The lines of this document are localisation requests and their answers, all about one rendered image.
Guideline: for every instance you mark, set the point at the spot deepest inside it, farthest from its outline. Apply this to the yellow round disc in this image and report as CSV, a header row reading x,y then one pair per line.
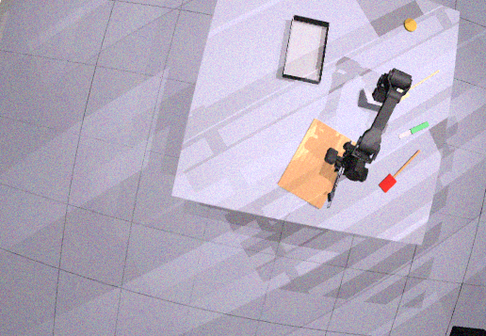
x,y
410,25

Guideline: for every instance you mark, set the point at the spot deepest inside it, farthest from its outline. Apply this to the light wooden board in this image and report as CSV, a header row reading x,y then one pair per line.
x,y
307,175

